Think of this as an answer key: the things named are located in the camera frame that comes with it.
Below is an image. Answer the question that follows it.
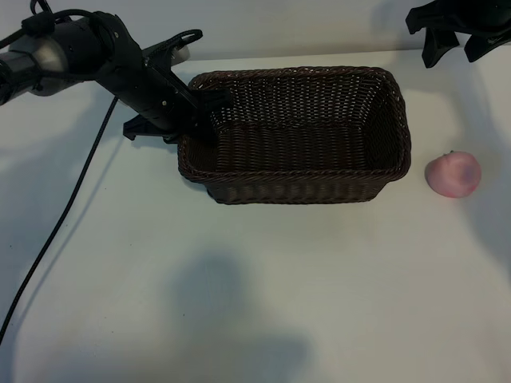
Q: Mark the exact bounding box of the dark brown wicker basket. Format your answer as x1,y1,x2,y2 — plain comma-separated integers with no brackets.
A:
177,65,412,206

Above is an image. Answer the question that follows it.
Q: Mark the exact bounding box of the pink peach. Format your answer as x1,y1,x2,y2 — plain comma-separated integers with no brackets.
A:
425,149,482,199

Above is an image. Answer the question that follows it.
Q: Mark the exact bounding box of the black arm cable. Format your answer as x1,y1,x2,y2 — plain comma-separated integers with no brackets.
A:
0,0,99,49

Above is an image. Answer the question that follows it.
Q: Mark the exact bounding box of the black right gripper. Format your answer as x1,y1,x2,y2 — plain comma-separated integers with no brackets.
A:
405,0,511,69

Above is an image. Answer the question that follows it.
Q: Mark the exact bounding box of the long black braided cable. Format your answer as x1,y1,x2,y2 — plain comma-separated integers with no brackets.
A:
0,97,120,340

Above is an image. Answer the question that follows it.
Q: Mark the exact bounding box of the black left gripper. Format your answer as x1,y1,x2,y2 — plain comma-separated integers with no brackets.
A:
93,11,233,147

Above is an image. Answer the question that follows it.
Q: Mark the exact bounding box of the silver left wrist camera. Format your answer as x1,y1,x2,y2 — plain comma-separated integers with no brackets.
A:
143,41,191,65

